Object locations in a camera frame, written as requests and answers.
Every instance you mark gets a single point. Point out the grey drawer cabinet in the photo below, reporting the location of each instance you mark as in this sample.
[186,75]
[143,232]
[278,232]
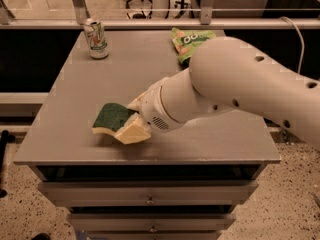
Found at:
[60,146]

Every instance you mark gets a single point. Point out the white soda can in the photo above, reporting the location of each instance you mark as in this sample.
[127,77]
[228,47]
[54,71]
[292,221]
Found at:
[96,39]

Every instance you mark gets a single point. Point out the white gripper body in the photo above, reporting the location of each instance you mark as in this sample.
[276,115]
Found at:
[151,109]

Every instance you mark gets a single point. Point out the upper grey drawer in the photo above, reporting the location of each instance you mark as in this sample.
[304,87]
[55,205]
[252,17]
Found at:
[151,193]

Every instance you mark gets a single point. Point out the lower grey drawer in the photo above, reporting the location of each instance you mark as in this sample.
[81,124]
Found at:
[151,222]

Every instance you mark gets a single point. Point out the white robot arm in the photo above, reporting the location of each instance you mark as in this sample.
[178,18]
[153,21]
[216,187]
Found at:
[227,73]

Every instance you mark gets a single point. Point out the grey drawer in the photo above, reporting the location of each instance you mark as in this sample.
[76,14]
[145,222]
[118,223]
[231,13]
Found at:
[151,222]
[151,193]

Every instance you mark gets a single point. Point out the green and yellow sponge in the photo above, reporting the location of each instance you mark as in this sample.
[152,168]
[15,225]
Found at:
[111,118]

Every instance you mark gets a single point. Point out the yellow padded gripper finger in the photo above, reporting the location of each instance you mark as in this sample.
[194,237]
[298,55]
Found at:
[136,103]
[134,132]

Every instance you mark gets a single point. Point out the metal railing with glass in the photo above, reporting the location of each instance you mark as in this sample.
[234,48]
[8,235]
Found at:
[72,14]

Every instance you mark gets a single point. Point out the green rice chip bag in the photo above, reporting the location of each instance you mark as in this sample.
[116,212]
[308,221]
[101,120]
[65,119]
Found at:
[186,42]

